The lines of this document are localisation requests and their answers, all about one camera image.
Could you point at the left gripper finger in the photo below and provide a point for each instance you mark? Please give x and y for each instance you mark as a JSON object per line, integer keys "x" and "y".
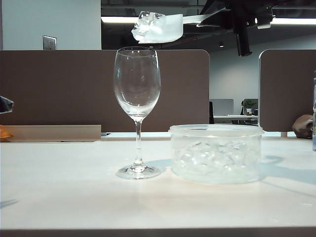
{"x": 5, "y": 105}

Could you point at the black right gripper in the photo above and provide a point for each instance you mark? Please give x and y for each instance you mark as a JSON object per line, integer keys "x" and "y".
{"x": 240, "y": 13}

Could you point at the white plastic ice shovel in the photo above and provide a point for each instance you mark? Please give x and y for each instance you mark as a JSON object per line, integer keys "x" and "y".
{"x": 172, "y": 27}

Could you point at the small clump of ice cubes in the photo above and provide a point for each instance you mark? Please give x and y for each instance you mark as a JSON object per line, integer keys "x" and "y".
{"x": 145, "y": 24}

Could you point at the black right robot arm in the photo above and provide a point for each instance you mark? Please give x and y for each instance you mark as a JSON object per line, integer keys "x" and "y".
{"x": 261, "y": 7}

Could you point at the clear wine glass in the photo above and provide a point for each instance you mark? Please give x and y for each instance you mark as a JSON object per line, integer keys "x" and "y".
{"x": 138, "y": 138}

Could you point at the large pile of ice cubes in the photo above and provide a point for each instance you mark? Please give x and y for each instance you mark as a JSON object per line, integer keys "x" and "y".
{"x": 214, "y": 158}

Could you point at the flat tan cardboard box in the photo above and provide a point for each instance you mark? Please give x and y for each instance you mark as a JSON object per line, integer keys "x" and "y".
{"x": 54, "y": 133}

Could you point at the wide brown desk partition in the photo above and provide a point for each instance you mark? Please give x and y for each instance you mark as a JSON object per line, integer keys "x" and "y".
{"x": 61, "y": 86}

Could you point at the green potted plant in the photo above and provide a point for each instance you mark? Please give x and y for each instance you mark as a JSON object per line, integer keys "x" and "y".
{"x": 249, "y": 105}

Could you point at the narrow brown desk partition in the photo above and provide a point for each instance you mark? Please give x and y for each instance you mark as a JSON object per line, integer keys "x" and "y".
{"x": 286, "y": 86}

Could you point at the long ceiling light strip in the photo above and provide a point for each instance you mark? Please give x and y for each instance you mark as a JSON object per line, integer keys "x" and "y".
{"x": 116, "y": 19}

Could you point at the white background desk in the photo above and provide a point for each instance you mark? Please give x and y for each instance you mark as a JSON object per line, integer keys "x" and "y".
{"x": 227, "y": 117}

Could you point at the brown rounded bag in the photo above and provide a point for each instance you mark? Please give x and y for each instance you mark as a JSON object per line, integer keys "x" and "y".
{"x": 302, "y": 127}

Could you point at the round clear plastic container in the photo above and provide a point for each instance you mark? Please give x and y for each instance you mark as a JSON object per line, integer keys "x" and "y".
{"x": 187, "y": 175}

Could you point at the white camera bracket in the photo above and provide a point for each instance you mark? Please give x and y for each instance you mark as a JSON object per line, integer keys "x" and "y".
{"x": 264, "y": 23}

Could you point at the metal wall switch plate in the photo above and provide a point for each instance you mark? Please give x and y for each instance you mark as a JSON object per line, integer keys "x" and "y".
{"x": 50, "y": 42}

